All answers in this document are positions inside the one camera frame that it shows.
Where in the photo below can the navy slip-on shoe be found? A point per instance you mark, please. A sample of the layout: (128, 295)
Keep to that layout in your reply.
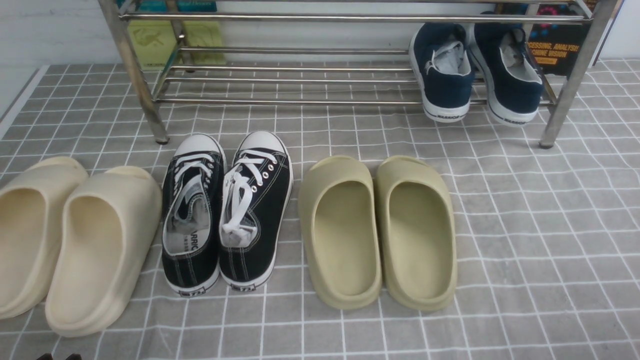
(514, 88)
(440, 62)

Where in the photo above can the olive foam slipper left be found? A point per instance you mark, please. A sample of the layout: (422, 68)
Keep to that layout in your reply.
(336, 209)

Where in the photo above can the olive foam slipper right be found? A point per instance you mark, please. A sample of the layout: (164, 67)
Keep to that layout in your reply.
(416, 225)

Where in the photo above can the green and teal book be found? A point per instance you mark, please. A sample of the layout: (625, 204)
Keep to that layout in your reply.
(154, 41)

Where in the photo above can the black canvas sneaker left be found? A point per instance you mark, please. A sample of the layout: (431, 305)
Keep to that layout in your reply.
(192, 193)

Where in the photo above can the black canvas sneaker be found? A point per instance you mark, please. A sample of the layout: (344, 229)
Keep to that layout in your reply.
(192, 193)
(255, 196)

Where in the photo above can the black image processing book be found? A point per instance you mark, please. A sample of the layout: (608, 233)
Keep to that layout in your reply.
(554, 46)

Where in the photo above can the silver metal shoe rack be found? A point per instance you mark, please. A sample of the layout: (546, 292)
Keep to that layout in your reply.
(180, 67)

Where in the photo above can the cream foam slipper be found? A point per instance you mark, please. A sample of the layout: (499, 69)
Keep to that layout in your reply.
(31, 208)
(108, 225)

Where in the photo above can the cream foam slipper far left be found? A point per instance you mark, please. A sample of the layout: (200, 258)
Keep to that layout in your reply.
(31, 208)

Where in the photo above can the olive foam slipper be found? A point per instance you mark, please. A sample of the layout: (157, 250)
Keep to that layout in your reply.
(336, 209)
(416, 225)

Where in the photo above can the grey checked tablecloth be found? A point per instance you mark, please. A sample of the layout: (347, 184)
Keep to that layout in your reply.
(547, 240)

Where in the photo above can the black canvas sneaker right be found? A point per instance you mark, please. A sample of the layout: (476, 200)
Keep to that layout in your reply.
(255, 196)

